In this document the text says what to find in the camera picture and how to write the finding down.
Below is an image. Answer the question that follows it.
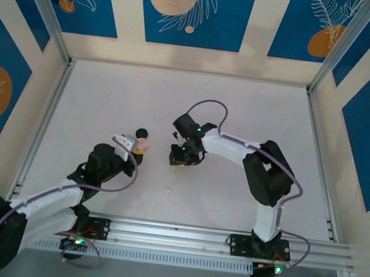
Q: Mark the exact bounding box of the pink earbud charging case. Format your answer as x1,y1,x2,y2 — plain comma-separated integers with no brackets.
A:
134,137,152,154

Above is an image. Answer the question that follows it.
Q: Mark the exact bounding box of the black earbud charging case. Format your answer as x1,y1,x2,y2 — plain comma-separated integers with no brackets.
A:
134,126,151,142

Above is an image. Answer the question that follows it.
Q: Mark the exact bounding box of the black controller board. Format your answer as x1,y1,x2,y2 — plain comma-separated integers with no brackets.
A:
58,233,91,255
250,258,291,277

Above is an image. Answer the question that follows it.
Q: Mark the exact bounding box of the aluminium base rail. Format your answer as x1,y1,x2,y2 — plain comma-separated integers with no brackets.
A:
87,208,353,274

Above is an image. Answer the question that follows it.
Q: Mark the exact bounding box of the aluminium side rail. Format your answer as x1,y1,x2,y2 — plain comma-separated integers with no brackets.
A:
7,53,77,206
285,88,360,244

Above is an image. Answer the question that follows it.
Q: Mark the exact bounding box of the slotted grey cable duct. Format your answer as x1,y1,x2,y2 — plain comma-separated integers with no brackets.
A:
28,229,257,277

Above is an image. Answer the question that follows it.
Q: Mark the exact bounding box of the purple cable loop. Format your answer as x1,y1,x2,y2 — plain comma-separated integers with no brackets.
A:
49,229,105,272

